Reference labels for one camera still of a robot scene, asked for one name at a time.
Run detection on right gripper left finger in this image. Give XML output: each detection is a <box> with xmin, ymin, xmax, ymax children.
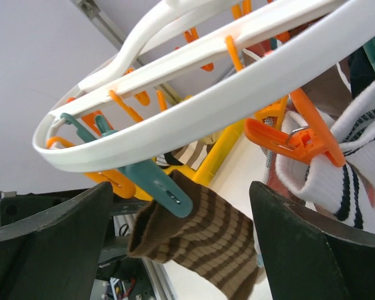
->
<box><xmin>0</xmin><ymin>182</ymin><xmax>113</xmax><ymax>299</ymax></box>

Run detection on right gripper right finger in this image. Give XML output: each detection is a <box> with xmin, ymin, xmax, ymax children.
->
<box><xmin>249</xmin><ymin>181</ymin><xmax>375</xmax><ymax>299</ymax></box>

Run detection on brown striped sock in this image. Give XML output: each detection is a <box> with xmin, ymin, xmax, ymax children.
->
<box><xmin>127</xmin><ymin>170</ymin><xmax>264</xmax><ymax>299</ymax></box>
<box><xmin>155</xmin><ymin>137</ymin><xmax>218</xmax><ymax>171</ymax></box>

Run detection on teal clothes peg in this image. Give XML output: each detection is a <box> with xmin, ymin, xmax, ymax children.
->
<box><xmin>61</xmin><ymin>113</ymin><xmax>193</xmax><ymax>218</ymax></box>

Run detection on white round sock hanger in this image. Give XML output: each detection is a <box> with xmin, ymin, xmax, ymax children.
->
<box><xmin>32</xmin><ymin>1</ymin><xmax>375</xmax><ymax>173</ymax></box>

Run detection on white striped hanging sock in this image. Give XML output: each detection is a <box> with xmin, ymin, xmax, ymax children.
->
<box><xmin>264</xmin><ymin>81</ymin><xmax>375</xmax><ymax>234</ymax></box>

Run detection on orange clothes peg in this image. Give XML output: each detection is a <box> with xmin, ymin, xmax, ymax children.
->
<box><xmin>244</xmin><ymin>89</ymin><xmax>345</xmax><ymax>167</ymax></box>

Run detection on yellow plastic tray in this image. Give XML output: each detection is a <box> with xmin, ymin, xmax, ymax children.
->
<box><xmin>134</xmin><ymin>120</ymin><xmax>246</xmax><ymax>201</ymax></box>

